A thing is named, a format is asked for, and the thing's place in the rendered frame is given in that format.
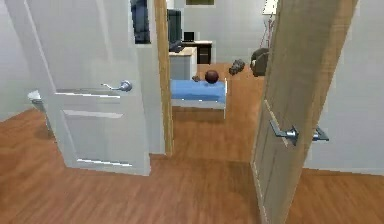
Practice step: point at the black laptop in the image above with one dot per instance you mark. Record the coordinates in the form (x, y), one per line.
(188, 36)

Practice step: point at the small dark object on bed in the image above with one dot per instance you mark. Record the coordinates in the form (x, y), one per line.
(196, 78)

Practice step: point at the dark red ball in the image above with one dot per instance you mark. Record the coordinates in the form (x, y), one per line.
(211, 76)

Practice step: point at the pale wood top cabinet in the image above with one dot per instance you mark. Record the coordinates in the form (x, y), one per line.
(181, 61)

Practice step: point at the dark desk with white top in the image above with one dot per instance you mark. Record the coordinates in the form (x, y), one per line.
(203, 51)

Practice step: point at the dark grey lump on floor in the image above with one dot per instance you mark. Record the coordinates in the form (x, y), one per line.
(236, 66)

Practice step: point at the dark blue framed picture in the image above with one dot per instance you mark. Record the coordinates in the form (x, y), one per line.
(140, 21)

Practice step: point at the light wood room door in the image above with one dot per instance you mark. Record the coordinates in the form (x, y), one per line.
(296, 83)

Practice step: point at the olive framed picture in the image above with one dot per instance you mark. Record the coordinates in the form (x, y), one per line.
(200, 2)

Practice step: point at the floor lamp with white shade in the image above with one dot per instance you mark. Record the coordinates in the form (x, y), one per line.
(269, 20)

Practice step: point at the white panelled room door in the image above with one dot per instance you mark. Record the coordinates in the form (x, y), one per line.
(83, 60)

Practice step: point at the blue bed with white frame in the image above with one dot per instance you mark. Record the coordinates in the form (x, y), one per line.
(198, 91)

